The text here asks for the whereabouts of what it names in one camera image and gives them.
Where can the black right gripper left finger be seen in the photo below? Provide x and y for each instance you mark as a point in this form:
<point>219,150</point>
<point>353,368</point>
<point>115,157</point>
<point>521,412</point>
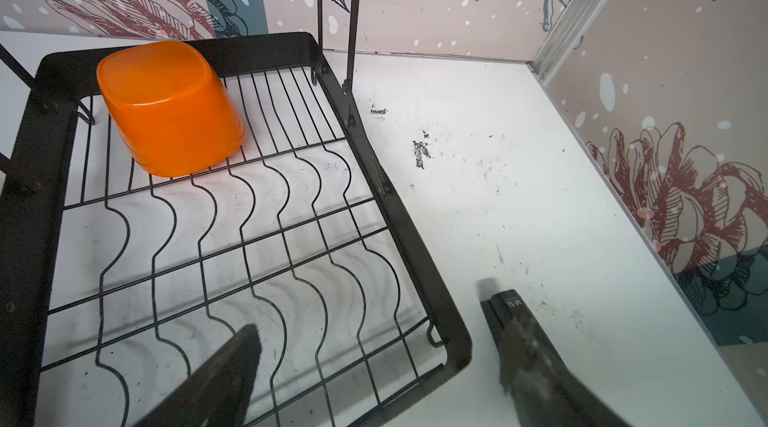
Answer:
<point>218,393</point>

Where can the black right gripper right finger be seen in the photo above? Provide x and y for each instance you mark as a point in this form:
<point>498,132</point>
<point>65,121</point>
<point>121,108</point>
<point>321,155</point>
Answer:
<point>532,373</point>

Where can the orange plastic bowl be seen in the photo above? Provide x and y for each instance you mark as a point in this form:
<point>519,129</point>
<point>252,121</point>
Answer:
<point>170,107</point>

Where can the black wire dish rack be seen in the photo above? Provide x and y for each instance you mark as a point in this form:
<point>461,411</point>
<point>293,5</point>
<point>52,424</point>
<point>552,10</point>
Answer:
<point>117,285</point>

